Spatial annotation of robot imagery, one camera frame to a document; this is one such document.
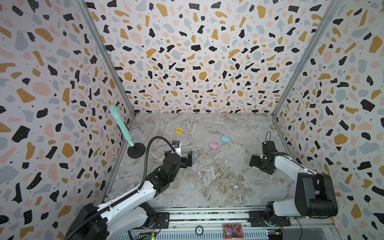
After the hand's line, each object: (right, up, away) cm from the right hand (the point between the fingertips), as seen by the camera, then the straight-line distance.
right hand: (257, 162), depth 92 cm
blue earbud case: (-18, +13, +14) cm, 26 cm away
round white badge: (-35, -28, -20) cm, 49 cm away
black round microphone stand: (-78, +5, +9) cm, 79 cm away
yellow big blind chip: (-51, +19, +19) cm, 58 cm away
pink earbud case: (-26, +9, +10) cm, 29 cm away
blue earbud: (-15, -12, -6) cm, 20 cm away
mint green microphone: (-78, +30, -15) cm, 85 cm away
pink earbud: (-36, -5, -2) cm, 36 cm away
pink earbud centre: (-19, 0, +3) cm, 19 cm away
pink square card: (-19, -27, -22) cm, 40 cm away
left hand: (-42, +10, -12) cm, 45 cm away
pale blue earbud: (-39, +3, +6) cm, 39 cm away
